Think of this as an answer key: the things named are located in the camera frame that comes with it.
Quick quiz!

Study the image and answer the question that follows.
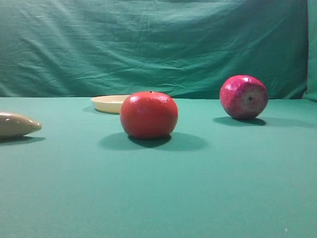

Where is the pink red apple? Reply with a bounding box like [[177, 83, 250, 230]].
[[219, 75, 268, 120]]

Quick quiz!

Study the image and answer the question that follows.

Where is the yellow plate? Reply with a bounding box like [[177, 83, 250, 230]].
[[91, 95, 130, 114]]

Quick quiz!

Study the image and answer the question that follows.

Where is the red orange tomato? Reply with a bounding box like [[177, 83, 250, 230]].
[[119, 91, 178, 139]]

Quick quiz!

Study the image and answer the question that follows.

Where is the green table cloth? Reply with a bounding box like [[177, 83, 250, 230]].
[[0, 98, 317, 238]]

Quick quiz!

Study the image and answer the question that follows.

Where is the green backdrop cloth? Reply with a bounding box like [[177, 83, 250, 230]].
[[0, 0, 317, 100]]

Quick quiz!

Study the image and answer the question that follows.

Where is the beige banana tip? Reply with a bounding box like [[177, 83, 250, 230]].
[[0, 112, 42, 138]]

